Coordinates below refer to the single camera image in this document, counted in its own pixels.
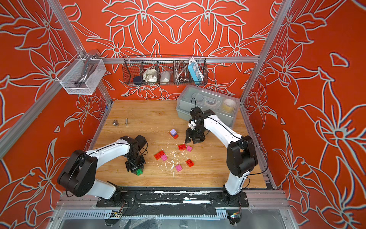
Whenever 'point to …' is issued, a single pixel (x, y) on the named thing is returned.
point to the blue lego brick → (173, 135)
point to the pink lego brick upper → (189, 148)
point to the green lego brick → (139, 172)
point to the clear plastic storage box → (191, 97)
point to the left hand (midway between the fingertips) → (143, 170)
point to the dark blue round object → (138, 80)
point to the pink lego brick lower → (178, 168)
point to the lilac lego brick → (173, 131)
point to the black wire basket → (165, 70)
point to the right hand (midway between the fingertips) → (186, 141)
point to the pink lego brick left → (164, 157)
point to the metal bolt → (127, 121)
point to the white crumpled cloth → (150, 75)
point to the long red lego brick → (157, 155)
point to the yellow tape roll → (228, 105)
